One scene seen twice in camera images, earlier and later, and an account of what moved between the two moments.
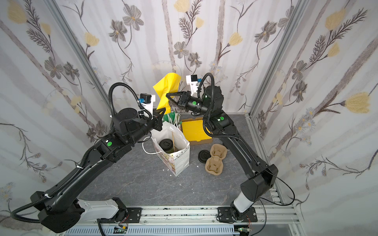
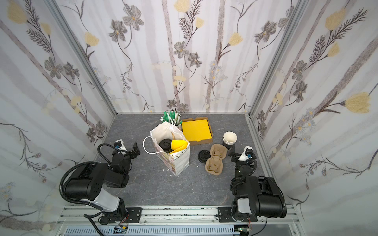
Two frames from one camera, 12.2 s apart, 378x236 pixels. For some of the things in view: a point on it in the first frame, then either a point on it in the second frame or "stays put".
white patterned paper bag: [173, 147] stays put
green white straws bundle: [173, 118] stays put
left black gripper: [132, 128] to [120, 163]
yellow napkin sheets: [170, 83] to [178, 145]
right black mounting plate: [225, 216] stays put
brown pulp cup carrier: [214, 165] stays put
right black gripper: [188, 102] to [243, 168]
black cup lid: [167, 144] stays put
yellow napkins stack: [194, 131] stays put
